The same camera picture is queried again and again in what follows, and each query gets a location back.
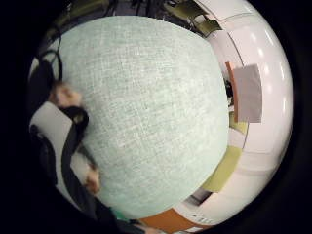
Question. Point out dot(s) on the pale green woven table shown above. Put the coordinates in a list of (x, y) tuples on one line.
[(146, 113)]

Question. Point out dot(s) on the yellow-green panel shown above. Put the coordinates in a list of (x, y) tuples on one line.
[(224, 169)]

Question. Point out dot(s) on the olive green chair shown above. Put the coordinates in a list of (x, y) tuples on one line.
[(187, 9), (208, 26)]

